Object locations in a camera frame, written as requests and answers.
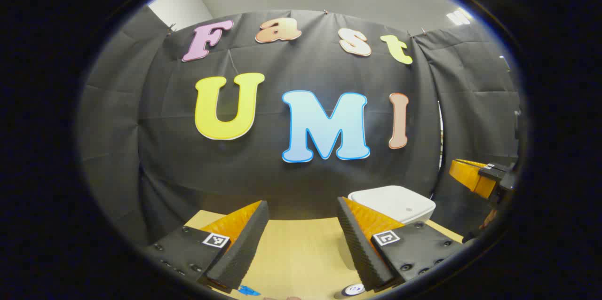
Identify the blue and silver pop can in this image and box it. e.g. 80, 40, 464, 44
335, 284, 365, 299

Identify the black backdrop cloth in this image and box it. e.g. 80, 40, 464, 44
78, 6, 523, 245

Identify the white desktop garbage bin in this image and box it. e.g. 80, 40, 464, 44
339, 185, 436, 270

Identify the ceiling light panel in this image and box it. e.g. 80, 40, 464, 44
446, 8, 473, 26

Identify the wooden desktop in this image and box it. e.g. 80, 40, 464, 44
183, 210, 464, 300

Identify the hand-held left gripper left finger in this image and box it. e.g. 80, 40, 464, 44
143, 200, 269, 294

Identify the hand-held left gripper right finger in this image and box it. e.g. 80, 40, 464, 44
336, 197, 464, 292

